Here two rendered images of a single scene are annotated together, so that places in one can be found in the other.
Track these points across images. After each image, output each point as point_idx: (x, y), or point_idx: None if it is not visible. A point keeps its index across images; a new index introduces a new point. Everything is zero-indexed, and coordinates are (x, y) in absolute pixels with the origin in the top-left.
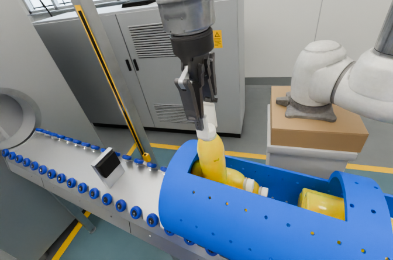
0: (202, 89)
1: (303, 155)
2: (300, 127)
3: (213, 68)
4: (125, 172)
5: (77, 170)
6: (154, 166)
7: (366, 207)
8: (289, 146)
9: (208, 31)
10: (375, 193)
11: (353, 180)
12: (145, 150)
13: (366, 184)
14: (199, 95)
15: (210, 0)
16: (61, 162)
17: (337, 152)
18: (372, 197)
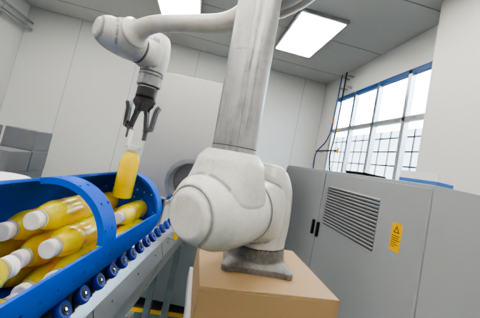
0: (136, 113)
1: (185, 300)
2: (203, 250)
3: (154, 113)
4: (157, 226)
5: None
6: (160, 229)
7: (63, 176)
8: (191, 279)
9: (143, 86)
10: (74, 181)
11: (91, 186)
12: None
13: (85, 186)
14: (132, 114)
15: (144, 73)
16: (166, 211)
17: (187, 311)
18: (71, 179)
